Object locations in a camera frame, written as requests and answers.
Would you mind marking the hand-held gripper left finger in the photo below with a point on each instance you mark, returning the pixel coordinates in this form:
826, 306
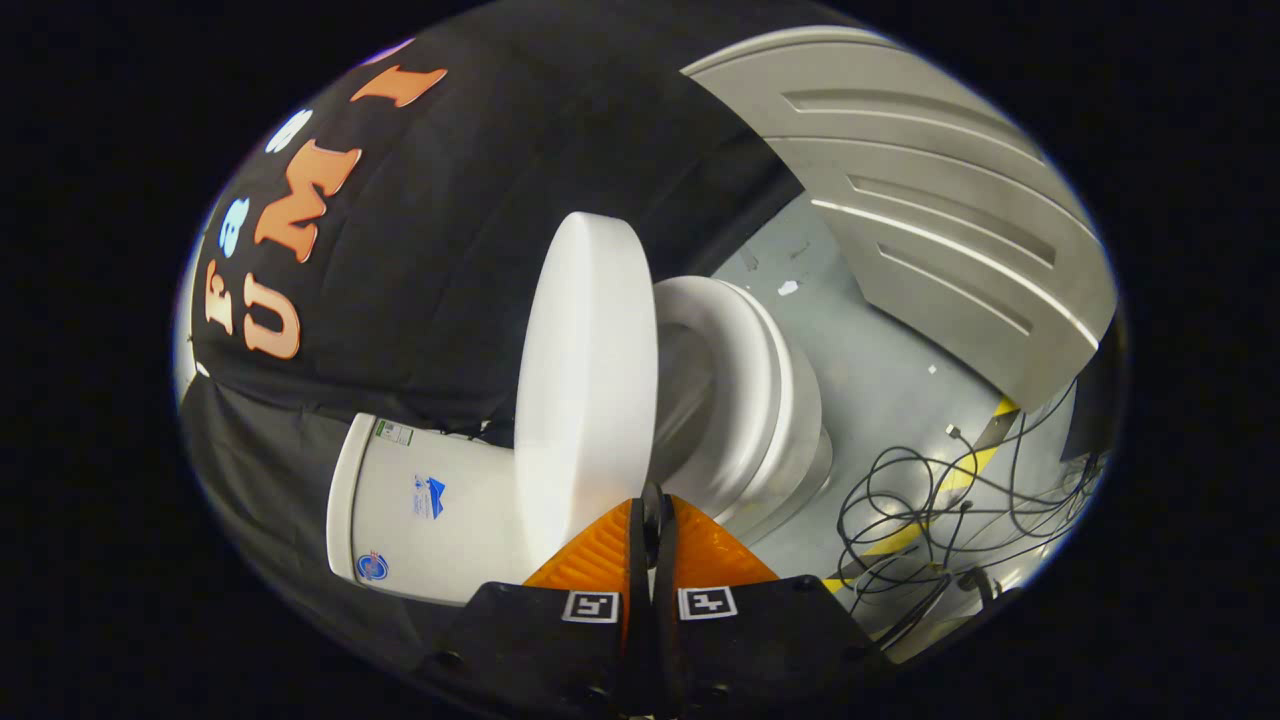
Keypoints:
540, 640

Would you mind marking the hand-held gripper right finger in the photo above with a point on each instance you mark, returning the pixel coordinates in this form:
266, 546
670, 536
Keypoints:
770, 640

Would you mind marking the white toilet lid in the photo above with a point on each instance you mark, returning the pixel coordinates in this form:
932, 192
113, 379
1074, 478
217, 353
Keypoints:
585, 380

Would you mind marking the white toilet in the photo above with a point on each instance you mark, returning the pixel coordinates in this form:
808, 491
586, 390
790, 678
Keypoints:
430, 500

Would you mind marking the white toilet seat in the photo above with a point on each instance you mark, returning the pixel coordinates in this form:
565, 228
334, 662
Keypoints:
745, 370

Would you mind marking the yellow floor tape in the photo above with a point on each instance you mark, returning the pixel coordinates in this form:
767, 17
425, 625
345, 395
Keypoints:
950, 480

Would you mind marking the black backdrop cloth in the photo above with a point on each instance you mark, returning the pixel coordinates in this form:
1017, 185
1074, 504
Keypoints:
450, 250

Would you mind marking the white ribbed cabinet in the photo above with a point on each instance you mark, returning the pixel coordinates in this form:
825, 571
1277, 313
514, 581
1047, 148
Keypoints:
930, 200

